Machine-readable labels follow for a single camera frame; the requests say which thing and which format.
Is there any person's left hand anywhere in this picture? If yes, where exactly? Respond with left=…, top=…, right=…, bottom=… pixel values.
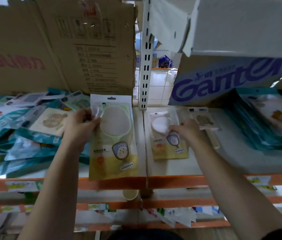
left=62, top=108, right=101, bottom=153

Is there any person's right hand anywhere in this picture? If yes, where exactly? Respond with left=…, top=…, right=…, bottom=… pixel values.
left=169, top=119, right=207, bottom=148

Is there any yellow hand mirror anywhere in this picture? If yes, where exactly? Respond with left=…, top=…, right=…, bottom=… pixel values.
left=89, top=94, right=140, bottom=182

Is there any cream packaged hand mirror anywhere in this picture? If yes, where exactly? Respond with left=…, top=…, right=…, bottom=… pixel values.
left=146, top=107, right=189, bottom=161

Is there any white metal shelf orange trim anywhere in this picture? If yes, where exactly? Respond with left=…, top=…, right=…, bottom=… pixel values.
left=0, top=0, right=154, bottom=240
left=138, top=0, right=282, bottom=232

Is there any messy pile of teal packets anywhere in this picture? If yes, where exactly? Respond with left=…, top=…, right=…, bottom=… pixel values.
left=0, top=87, right=92, bottom=180

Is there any person's right forearm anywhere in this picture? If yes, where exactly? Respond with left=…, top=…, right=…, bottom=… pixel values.
left=190, top=141, right=282, bottom=240

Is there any person's left forearm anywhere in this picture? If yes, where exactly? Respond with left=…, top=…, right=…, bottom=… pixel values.
left=17, top=145, right=86, bottom=240

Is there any person's black shirt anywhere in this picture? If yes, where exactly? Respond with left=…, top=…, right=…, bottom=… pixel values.
left=107, top=228, right=282, bottom=240

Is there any cardboard sheet blue lettering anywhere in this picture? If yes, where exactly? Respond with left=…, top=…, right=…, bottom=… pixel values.
left=168, top=54, right=282, bottom=107

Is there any brown plastic cup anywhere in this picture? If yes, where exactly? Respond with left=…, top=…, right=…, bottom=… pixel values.
left=140, top=188, right=155, bottom=199

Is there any blue patterned bag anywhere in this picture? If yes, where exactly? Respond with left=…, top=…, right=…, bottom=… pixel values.
left=158, top=55, right=174, bottom=69

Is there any yellow white price label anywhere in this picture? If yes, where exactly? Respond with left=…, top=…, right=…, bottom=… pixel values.
left=4, top=180, right=41, bottom=193
left=246, top=175, right=273, bottom=187

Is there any beige paper cup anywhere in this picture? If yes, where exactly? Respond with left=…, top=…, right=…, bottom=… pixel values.
left=122, top=189, right=140, bottom=201

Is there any pile of white paper cards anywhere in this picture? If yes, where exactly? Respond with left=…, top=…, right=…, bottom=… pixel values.
left=140, top=206, right=227, bottom=228

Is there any yellow snack sachet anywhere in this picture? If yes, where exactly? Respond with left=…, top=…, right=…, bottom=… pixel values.
left=256, top=184, right=278, bottom=191

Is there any brown cardboard sheet red print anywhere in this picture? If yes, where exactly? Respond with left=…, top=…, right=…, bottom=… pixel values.
left=0, top=0, right=137, bottom=97

